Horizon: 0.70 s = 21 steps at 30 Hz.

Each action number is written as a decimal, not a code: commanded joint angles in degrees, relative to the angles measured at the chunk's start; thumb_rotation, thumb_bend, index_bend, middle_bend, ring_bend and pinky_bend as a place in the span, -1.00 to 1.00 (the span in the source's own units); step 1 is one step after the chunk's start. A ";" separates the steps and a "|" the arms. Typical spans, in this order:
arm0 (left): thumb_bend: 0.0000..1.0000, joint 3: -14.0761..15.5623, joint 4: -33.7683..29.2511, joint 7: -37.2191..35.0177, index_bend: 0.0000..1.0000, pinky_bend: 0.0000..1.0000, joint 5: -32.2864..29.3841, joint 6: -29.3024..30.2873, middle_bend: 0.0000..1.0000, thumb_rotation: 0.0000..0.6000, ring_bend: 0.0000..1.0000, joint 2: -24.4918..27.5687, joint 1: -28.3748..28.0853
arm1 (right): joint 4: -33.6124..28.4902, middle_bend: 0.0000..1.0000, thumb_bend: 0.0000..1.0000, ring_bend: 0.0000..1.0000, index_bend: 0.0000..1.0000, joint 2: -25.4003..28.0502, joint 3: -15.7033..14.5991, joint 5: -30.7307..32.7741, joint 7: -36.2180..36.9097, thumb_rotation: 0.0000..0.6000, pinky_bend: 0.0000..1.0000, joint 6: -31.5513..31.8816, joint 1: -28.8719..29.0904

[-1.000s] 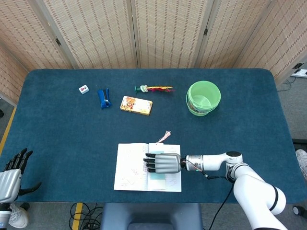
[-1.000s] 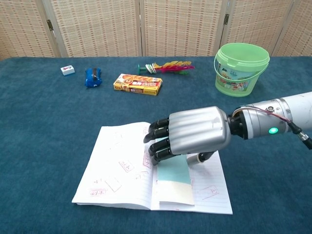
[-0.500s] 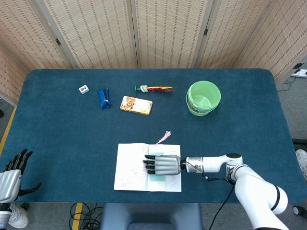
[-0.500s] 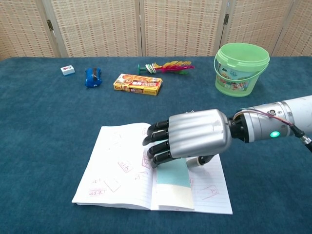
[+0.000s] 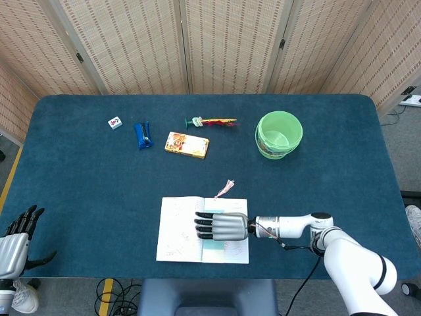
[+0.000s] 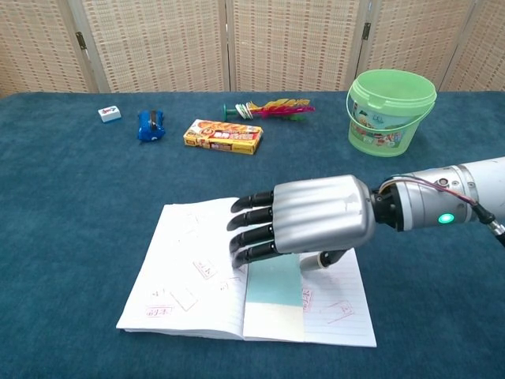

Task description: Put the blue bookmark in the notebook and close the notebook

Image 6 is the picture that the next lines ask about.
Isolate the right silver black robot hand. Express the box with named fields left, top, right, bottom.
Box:
left=226, top=174, right=378, bottom=272

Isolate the blue white bookmark pink tassel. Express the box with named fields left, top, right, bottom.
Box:
left=243, top=252, right=305, bottom=343

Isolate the white notebook with red stamps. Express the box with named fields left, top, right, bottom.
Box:
left=115, top=197, right=378, bottom=348

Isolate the green plastic bucket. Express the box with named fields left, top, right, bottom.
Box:
left=346, top=69, right=438, bottom=158

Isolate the colourful feather shuttlecock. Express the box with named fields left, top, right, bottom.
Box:
left=222, top=97, right=316, bottom=122

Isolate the yellow curry box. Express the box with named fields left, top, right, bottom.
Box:
left=182, top=118, right=264, bottom=156

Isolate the blue toy pack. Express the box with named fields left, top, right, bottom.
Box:
left=137, top=109, right=166, bottom=145

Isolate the white mahjong tile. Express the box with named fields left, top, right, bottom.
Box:
left=97, top=105, right=122, bottom=124

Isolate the woven folding screen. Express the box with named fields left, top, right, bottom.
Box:
left=0, top=0, right=505, bottom=99

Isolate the dark blue table cloth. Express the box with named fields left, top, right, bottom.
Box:
left=0, top=91, right=505, bottom=379

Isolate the pink black wrist cable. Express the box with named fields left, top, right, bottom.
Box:
left=380, top=176, right=505, bottom=248

